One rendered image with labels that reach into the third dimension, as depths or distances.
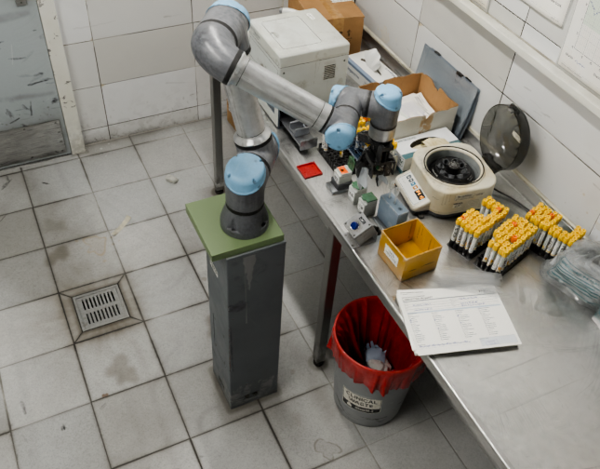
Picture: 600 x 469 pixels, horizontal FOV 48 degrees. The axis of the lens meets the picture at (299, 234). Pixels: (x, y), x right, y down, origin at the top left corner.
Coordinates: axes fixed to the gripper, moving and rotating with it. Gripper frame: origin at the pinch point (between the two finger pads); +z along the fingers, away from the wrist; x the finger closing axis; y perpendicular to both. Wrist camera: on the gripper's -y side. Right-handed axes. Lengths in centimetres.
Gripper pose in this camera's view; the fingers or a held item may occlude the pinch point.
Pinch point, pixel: (368, 182)
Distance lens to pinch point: 209.2
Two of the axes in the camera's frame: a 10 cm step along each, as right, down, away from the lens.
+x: 9.5, -1.9, 2.6
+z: -0.6, 6.9, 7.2
